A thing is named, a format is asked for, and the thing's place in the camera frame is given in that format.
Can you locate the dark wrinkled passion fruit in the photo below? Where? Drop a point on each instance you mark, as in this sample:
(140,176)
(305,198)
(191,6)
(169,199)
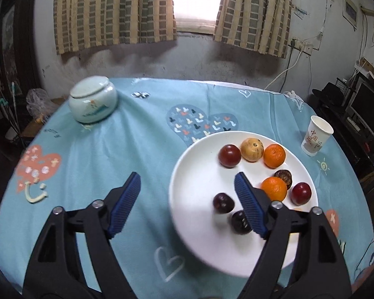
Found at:
(283,176)

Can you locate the computer monitor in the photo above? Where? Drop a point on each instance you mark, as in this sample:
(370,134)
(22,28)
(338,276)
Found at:
(369,106)

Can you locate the clear plastic bag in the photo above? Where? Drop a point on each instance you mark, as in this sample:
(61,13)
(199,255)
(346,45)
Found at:
(39,102)

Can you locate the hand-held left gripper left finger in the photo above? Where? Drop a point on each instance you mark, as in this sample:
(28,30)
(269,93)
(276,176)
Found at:
(126,205)

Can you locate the black media stand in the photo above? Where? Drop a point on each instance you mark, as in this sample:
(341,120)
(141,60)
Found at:
(345,130)

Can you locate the orange mandarin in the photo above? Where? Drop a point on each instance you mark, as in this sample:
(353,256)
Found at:
(274,188)
(274,155)

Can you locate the white lidded ceramic jar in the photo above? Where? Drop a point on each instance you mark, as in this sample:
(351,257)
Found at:
(93,99)

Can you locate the bright window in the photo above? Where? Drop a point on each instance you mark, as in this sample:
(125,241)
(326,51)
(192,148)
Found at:
(199,0)

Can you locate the striped checked curtain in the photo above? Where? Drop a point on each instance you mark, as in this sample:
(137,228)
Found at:
(112,9)
(255,9)

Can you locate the blue printed tablecloth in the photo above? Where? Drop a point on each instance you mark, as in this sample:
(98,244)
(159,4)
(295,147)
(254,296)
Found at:
(127,149)

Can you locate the white paper cup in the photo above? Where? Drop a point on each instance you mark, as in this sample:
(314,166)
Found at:
(317,137)

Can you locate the white oval plate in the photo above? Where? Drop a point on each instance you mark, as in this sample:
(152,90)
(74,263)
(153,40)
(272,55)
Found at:
(196,193)

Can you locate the black hat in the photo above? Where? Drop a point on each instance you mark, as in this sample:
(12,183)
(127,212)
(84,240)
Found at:
(328,93)

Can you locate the tan striped round fruit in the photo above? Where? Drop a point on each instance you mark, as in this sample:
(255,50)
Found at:
(252,149)

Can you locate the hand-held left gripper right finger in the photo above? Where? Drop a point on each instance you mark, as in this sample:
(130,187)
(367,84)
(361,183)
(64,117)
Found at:
(249,202)

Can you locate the white wall outlet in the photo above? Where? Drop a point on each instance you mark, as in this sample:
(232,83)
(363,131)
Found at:
(300,46)

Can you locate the dark wooden framed picture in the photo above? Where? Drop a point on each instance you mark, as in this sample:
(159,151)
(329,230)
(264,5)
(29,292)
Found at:
(28,53)

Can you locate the large dark red plum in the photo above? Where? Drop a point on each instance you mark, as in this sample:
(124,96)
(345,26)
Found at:
(229,155)

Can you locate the wall electrical box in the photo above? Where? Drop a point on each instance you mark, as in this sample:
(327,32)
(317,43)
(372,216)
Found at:
(350,7)

